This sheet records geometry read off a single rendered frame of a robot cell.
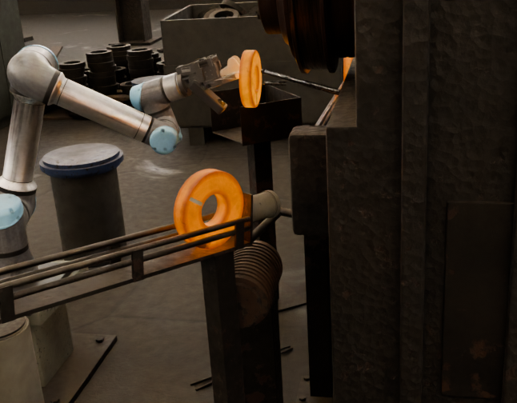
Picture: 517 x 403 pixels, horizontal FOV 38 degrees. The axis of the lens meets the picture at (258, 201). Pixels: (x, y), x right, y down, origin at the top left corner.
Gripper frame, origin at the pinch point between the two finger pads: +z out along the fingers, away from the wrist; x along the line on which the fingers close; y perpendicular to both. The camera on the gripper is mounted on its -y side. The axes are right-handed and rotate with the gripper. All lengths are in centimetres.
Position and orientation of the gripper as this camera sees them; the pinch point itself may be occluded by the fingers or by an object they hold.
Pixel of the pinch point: (250, 71)
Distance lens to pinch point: 207.8
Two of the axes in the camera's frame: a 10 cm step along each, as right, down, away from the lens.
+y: -3.1, -9.1, -2.8
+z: 9.3, -2.3, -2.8
